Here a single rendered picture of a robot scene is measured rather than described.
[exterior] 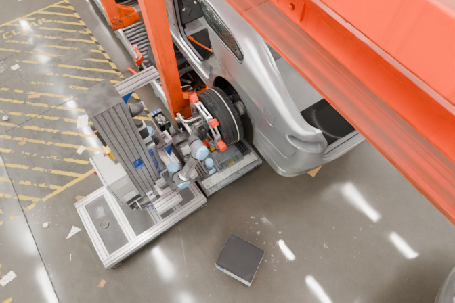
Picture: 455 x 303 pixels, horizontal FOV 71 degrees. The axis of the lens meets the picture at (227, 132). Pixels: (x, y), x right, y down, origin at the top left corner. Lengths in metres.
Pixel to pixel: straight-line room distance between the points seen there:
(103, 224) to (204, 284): 1.29
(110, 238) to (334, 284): 2.46
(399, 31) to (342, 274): 3.60
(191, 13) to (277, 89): 2.48
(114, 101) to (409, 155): 1.82
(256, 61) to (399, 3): 2.31
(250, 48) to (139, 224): 2.25
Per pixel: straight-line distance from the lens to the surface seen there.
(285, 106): 2.58
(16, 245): 4.52
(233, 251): 3.45
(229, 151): 3.96
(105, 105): 2.27
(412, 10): 0.46
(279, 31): 1.13
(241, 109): 3.47
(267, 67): 2.69
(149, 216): 3.78
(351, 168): 4.39
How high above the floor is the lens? 3.73
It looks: 59 degrees down
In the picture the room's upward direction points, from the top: 1 degrees counter-clockwise
